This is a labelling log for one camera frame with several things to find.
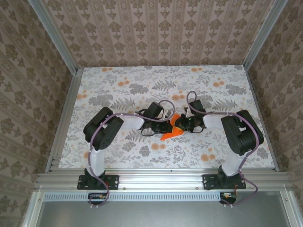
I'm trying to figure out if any floral patterned table cover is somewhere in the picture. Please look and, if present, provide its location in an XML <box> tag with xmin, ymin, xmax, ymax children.
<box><xmin>58</xmin><ymin>65</ymin><xmax>276</xmax><ymax>170</ymax></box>

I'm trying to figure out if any aluminium front beam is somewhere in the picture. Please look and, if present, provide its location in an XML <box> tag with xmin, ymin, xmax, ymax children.
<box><xmin>34</xmin><ymin>170</ymin><xmax>294</xmax><ymax>192</ymax></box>

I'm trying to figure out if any grey metal panel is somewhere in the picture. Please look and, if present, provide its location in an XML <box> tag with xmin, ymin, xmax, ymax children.
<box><xmin>35</xmin><ymin>201</ymin><xmax>291</xmax><ymax>227</ymax></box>

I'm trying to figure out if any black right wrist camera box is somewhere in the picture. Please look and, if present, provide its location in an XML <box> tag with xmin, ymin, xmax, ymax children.
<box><xmin>189</xmin><ymin>99</ymin><xmax>206</xmax><ymax>115</ymax></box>

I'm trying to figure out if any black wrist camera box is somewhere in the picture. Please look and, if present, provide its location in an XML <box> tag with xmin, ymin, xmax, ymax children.
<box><xmin>189</xmin><ymin>99</ymin><xmax>206</xmax><ymax>115</ymax></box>
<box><xmin>148</xmin><ymin>101</ymin><xmax>172</xmax><ymax>119</ymax></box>

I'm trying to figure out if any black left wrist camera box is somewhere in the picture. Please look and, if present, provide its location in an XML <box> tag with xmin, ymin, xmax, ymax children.
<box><xmin>148</xmin><ymin>101</ymin><xmax>172</xmax><ymax>119</ymax></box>

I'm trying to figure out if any aluminium table side rail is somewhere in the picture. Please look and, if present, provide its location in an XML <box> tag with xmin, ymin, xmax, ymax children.
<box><xmin>243</xmin><ymin>67</ymin><xmax>280</xmax><ymax>172</ymax></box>
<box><xmin>45</xmin><ymin>68</ymin><xmax>84</xmax><ymax>173</ymax></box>

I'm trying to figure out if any slotted grey cable duct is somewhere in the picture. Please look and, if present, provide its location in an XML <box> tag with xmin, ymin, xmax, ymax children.
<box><xmin>44</xmin><ymin>192</ymin><xmax>224</xmax><ymax>202</ymax></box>

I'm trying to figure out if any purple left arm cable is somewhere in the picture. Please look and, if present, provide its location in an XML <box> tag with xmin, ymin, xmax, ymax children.
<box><xmin>88</xmin><ymin>100</ymin><xmax>176</xmax><ymax>209</ymax></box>

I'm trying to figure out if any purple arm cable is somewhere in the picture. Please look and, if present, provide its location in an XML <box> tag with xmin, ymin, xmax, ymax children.
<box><xmin>88</xmin><ymin>100</ymin><xmax>176</xmax><ymax>209</ymax></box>
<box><xmin>186</xmin><ymin>91</ymin><xmax>260</xmax><ymax>209</ymax></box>

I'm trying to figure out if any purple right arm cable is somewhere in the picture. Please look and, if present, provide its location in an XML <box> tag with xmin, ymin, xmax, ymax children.
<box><xmin>186</xmin><ymin>91</ymin><xmax>260</xmax><ymax>209</ymax></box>

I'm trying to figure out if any aluminium corner post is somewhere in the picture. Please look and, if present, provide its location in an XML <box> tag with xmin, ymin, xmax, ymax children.
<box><xmin>28</xmin><ymin>0</ymin><xmax>79</xmax><ymax>74</ymax></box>
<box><xmin>242</xmin><ymin>0</ymin><xmax>289</xmax><ymax>71</ymax></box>

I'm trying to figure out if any aluminium lower frame rail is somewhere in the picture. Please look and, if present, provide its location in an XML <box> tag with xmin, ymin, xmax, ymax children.
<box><xmin>22</xmin><ymin>191</ymin><xmax>45</xmax><ymax>227</ymax></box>
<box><xmin>280</xmin><ymin>190</ymin><xmax>303</xmax><ymax>227</ymax></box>

